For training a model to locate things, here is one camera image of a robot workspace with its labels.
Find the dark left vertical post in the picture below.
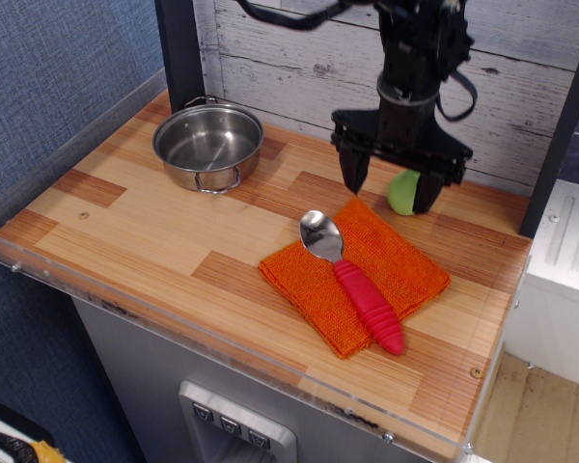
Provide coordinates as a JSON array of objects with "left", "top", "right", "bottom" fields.
[{"left": 154, "top": 0, "right": 206, "bottom": 113}]

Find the green toy pear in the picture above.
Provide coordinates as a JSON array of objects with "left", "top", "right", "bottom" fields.
[{"left": 387, "top": 170, "right": 420, "bottom": 216}]

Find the black braided cable bundle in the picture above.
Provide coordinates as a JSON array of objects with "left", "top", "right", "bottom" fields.
[{"left": 0, "top": 423, "right": 38, "bottom": 459}]

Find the white ribbed side unit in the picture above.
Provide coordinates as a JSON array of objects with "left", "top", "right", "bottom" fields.
[{"left": 504, "top": 180, "right": 579, "bottom": 384}]

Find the grey cabinet with dispenser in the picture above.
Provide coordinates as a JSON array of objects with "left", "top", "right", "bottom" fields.
[{"left": 74, "top": 299, "right": 423, "bottom": 462}]

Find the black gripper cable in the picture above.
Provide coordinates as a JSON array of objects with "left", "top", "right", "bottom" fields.
[{"left": 435, "top": 69, "right": 478, "bottom": 123}]

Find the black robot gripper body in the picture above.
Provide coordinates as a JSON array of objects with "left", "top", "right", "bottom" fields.
[{"left": 331, "top": 81, "right": 473, "bottom": 185}]

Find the clear acrylic table guard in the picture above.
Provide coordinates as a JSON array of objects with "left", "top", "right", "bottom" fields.
[{"left": 0, "top": 91, "right": 530, "bottom": 462}]

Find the dark right vertical post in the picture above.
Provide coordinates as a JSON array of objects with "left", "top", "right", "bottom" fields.
[{"left": 518, "top": 62, "right": 579, "bottom": 238}]

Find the dark vertical post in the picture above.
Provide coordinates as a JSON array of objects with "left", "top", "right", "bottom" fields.
[
  {"left": 518, "top": 62, "right": 579, "bottom": 238},
  {"left": 154, "top": 0, "right": 206, "bottom": 113}
]

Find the orange knitted cloth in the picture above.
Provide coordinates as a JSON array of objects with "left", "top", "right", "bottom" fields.
[{"left": 259, "top": 199, "right": 451, "bottom": 359}]

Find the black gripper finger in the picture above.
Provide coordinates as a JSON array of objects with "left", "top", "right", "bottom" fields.
[
  {"left": 339, "top": 148, "right": 370, "bottom": 194},
  {"left": 413, "top": 174, "right": 444, "bottom": 213}
]

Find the red-handled metal spoon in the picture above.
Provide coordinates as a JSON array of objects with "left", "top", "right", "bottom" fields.
[{"left": 299, "top": 210, "right": 405, "bottom": 355}]

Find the small stainless steel pan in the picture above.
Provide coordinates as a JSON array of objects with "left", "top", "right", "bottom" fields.
[{"left": 152, "top": 96, "right": 264, "bottom": 194}]

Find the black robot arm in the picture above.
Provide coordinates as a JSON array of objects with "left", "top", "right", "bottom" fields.
[{"left": 331, "top": 1, "right": 478, "bottom": 216}]

